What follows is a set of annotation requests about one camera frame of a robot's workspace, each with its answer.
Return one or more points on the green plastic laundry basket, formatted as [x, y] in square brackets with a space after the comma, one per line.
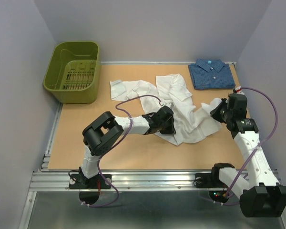
[74, 72]

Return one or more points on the aluminium mounting rail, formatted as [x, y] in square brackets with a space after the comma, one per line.
[131, 180]

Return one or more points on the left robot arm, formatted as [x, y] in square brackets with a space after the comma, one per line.
[101, 135]

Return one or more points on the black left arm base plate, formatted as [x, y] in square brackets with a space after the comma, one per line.
[77, 181]

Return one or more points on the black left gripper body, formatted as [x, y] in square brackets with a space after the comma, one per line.
[166, 128]

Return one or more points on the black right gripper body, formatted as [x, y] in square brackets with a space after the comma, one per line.
[221, 113]

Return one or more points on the white long sleeve shirt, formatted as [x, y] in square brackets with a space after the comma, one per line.
[192, 125]

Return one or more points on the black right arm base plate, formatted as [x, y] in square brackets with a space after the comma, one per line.
[205, 180]

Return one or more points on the folded blue checked shirt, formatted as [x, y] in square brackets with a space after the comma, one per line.
[209, 74]

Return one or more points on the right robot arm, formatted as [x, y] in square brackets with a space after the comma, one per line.
[259, 192]

